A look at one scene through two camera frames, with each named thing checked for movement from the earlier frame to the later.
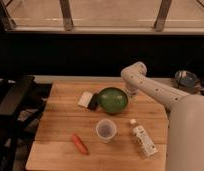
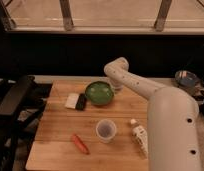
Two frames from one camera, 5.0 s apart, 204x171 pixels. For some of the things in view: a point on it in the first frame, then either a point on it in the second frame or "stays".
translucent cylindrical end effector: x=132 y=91 to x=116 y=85
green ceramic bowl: x=113 y=100 to x=99 y=93
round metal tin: x=186 y=80 stays
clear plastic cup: x=105 y=130 stays
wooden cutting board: x=97 y=125 stays
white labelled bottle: x=143 y=139 stays
